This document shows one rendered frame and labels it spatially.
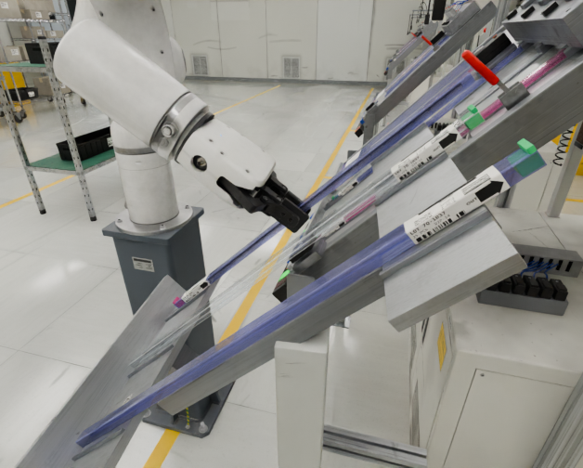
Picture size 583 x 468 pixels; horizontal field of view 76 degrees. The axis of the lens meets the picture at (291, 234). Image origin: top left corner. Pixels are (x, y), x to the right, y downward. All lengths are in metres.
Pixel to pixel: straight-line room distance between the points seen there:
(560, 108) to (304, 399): 0.48
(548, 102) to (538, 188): 1.67
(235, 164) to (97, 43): 0.19
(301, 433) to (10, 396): 1.33
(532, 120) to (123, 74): 0.50
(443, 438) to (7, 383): 1.47
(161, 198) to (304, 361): 0.62
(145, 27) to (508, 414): 0.90
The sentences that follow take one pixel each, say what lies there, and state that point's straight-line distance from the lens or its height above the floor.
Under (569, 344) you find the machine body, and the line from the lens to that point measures 0.88.
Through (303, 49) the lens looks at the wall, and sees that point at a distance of 9.64.
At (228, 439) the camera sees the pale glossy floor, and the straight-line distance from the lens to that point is 1.35.
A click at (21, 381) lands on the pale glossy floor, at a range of 1.77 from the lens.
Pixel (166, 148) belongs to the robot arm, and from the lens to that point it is 0.47.
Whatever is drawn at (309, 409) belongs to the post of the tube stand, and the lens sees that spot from 0.50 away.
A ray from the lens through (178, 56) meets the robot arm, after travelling 0.90.
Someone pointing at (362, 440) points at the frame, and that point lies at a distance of 0.97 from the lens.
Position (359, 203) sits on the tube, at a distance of 0.35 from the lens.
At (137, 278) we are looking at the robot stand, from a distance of 1.05.
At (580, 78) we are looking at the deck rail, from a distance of 0.59.
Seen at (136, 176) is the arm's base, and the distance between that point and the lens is 0.93.
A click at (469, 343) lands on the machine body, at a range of 0.79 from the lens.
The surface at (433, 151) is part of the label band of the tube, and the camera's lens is 0.34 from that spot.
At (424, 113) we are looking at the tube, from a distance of 0.44.
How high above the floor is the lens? 1.13
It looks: 29 degrees down
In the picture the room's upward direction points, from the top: straight up
